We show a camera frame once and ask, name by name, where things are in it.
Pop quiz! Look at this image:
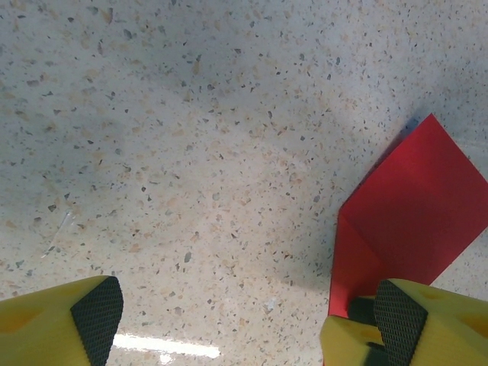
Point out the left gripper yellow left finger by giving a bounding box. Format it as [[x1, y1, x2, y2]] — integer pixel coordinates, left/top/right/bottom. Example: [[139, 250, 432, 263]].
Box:
[[0, 275, 125, 366]]

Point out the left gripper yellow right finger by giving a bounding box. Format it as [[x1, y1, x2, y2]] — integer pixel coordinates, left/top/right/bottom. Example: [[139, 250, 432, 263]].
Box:
[[374, 278, 488, 366]]

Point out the red paper sheet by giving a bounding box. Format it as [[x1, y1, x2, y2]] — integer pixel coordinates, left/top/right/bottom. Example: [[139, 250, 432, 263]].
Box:
[[328, 113, 488, 318]]

